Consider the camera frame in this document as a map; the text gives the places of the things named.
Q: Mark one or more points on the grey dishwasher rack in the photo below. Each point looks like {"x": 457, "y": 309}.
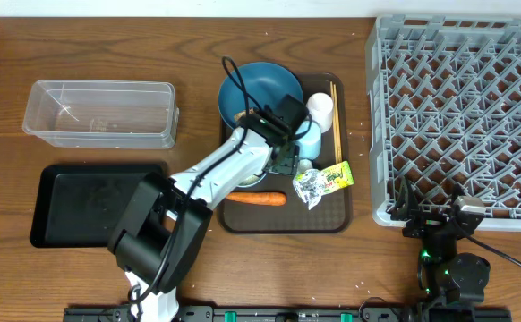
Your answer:
{"x": 445, "y": 96}

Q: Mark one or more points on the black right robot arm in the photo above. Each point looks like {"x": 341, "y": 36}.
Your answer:
{"x": 454, "y": 281}

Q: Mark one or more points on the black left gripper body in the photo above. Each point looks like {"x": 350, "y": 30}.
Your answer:
{"x": 289, "y": 164}

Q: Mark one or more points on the black waste tray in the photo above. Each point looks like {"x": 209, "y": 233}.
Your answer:
{"x": 78, "y": 206}

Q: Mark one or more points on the light blue cup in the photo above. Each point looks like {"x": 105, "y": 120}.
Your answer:
{"x": 309, "y": 141}

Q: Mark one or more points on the white crumpled tissue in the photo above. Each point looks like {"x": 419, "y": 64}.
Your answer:
{"x": 304, "y": 165}

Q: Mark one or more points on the brown serving tray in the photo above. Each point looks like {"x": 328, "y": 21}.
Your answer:
{"x": 334, "y": 212}

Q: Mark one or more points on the clear plastic bin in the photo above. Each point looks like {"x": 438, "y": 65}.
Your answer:
{"x": 102, "y": 114}

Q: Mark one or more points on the orange carrot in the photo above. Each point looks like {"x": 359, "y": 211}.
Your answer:
{"x": 275, "y": 199}

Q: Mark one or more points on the pink cup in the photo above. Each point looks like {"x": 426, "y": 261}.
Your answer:
{"x": 321, "y": 107}

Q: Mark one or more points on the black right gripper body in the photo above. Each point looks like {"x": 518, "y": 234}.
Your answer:
{"x": 424, "y": 224}

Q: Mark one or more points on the dark blue bowl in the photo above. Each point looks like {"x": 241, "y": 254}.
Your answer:
{"x": 266, "y": 83}

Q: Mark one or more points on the brown food scrap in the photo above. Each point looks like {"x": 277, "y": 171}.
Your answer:
{"x": 242, "y": 114}

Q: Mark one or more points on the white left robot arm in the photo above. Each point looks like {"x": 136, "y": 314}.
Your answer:
{"x": 160, "y": 233}

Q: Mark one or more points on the light blue small bowl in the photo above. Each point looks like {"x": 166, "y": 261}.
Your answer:
{"x": 252, "y": 180}

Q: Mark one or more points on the wooden chopstick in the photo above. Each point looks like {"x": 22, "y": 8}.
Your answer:
{"x": 332, "y": 119}
{"x": 336, "y": 125}

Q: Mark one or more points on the crumpled green snack wrapper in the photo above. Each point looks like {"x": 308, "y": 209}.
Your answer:
{"x": 313, "y": 184}

